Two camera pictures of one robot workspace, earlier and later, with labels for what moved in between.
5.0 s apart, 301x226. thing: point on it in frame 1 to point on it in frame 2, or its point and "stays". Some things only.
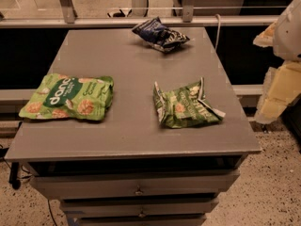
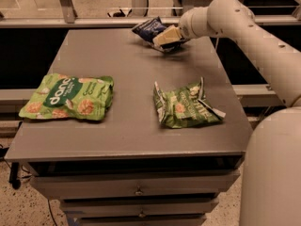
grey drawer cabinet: x=126 y=169 stays
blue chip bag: x=159 y=36 stays
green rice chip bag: x=60 y=96 stays
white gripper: x=289 y=35 to x=187 y=28
